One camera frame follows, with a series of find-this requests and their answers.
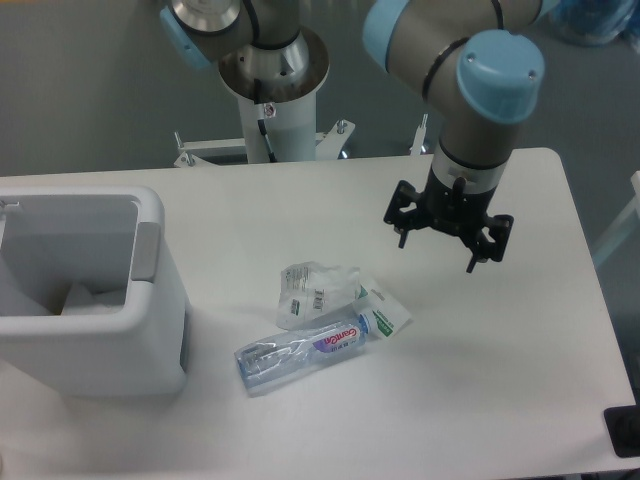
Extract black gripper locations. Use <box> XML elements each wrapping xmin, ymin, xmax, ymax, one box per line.
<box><xmin>383</xmin><ymin>159</ymin><xmax>514</xmax><ymax>273</ymax></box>

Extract white plastic trash can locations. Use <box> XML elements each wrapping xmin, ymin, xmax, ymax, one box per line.
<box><xmin>1</xmin><ymin>185</ymin><xmax>190</xmax><ymax>397</ymax></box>

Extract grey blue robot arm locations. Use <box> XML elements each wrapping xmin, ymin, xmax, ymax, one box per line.
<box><xmin>160</xmin><ymin>1</ymin><xmax>551</xmax><ymax>264</ymax></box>

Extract white paper inside can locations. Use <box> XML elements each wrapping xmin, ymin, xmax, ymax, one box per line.
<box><xmin>41</xmin><ymin>282</ymin><xmax>127</xmax><ymax>316</ymax></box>

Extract white green package card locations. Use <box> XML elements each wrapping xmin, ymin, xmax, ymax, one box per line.
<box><xmin>352</xmin><ymin>276</ymin><xmax>411</xmax><ymax>340</ymax></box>

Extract crumpled clear plastic bag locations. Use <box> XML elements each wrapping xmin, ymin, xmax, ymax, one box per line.
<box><xmin>276</xmin><ymin>261</ymin><xmax>361</xmax><ymax>330</ymax></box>

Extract blue plastic bag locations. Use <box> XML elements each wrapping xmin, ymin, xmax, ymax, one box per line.
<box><xmin>549</xmin><ymin>0</ymin><xmax>639</xmax><ymax>47</ymax></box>

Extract clear plastic water bottle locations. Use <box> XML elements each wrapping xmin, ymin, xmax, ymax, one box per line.
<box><xmin>234</xmin><ymin>314</ymin><xmax>371</xmax><ymax>397</ymax></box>

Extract black device at table edge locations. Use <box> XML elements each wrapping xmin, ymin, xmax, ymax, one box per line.
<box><xmin>603</xmin><ymin>405</ymin><xmax>639</xmax><ymax>458</ymax></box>

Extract white pedestal base frame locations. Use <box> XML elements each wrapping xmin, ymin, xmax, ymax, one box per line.
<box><xmin>172</xmin><ymin>118</ymin><xmax>431</xmax><ymax>169</ymax></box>

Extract white frame at right edge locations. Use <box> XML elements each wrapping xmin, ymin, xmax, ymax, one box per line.
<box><xmin>591</xmin><ymin>171</ymin><xmax>639</xmax><ymax>268</ymax></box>

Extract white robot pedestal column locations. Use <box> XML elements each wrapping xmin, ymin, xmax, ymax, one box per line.
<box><xmin>237</xmin><ymin>93</ymin><xmax>316</xmax><ymax>164</ymax></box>

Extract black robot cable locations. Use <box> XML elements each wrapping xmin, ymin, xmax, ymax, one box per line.
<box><xmin>253</xmin><ymin>79</ymin><xmax>278</xmax><ymax>164</ymax></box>

